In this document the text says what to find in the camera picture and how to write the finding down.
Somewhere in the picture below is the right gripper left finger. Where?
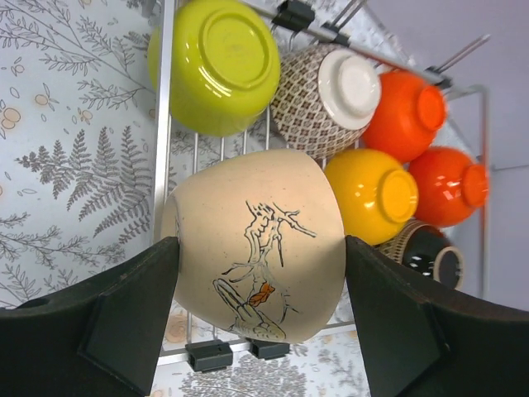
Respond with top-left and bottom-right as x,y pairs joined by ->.
1,237 -> 179,396

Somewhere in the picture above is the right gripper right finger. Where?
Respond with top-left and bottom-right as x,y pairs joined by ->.
345,236 -> 528,396

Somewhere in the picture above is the beige bowl with drawing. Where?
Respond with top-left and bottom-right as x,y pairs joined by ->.
161,149 -> 346,343

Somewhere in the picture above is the metal dish rack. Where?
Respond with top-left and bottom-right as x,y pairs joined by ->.
154,1 -> 491,372

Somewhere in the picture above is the black brown bowl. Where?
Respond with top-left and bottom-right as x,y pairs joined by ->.
377,219 -> 465,289

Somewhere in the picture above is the yellow bowl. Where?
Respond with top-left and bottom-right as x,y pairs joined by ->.
324,148 -> 419,246

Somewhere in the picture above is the orange bowl rear right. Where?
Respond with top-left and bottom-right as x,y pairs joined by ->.
408,146 -> 489,227

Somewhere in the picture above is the orange bowl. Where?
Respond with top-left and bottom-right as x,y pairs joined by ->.
408,146 -> 489,227
362,70 -> 447,163

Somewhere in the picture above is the orange bowl rear left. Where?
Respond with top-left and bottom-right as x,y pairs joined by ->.
362,70 -> 447,163

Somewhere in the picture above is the brown patterned white bowl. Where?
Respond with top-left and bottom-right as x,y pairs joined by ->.
270,44 -> 382,160

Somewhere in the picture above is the floral table mat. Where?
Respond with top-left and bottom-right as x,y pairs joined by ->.
1,1 -> 370,396

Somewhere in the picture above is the lime green bowl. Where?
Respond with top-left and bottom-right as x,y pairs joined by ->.
168,1 -> 280,138

